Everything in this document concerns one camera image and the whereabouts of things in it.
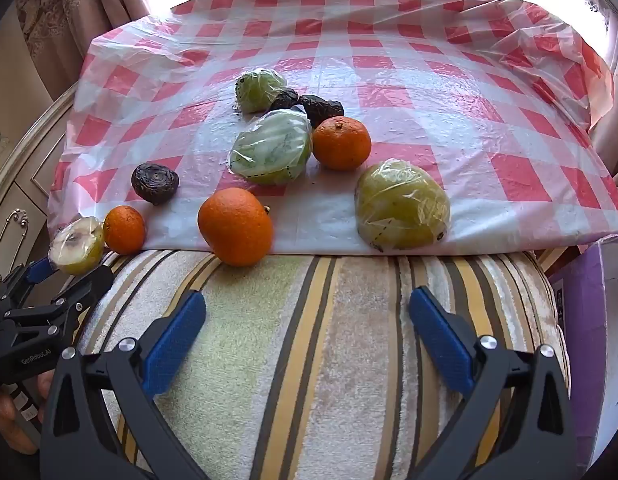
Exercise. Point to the large yellow-green pear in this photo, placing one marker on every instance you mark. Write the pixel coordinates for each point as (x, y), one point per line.
(401, 205)

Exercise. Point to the cream carved cabinet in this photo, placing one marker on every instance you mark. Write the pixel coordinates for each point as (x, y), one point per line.
(14, 200)

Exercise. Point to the large orange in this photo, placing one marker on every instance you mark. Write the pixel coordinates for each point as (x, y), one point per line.
(234, 227)

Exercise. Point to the red white checked plastic tablecloth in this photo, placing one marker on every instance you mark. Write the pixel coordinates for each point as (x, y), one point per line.
(414, 85)

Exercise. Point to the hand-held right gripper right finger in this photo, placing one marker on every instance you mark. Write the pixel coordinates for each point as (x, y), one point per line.
(441, 342)

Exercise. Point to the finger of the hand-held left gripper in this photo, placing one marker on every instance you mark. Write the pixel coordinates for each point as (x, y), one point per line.
(39, 270)
(89, 285)

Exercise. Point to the small green pear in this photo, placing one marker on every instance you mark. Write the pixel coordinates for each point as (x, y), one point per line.
(256, 91)

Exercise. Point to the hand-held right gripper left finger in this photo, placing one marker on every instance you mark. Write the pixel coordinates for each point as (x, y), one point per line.
(174, 345)

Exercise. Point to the pale green pear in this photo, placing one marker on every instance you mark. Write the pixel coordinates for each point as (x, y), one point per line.
(269, 152)

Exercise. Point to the dark wrinkled passion fruit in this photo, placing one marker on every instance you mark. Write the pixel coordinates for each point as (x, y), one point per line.
(323, 109)
(285, 100)

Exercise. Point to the person's left hand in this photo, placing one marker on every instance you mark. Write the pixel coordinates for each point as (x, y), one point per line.
(4, 420)

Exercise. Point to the striped towel blanket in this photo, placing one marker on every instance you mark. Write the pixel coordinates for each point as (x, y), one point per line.
(314, 335)

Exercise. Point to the small orange tangerine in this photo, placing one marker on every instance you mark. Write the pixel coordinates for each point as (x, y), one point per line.
(124, 230)

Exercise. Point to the cut pear half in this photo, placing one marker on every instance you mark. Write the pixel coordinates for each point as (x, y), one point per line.
(76, 247)

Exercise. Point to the purple cardboard box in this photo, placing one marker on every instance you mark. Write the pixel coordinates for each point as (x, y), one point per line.
(584, 320)

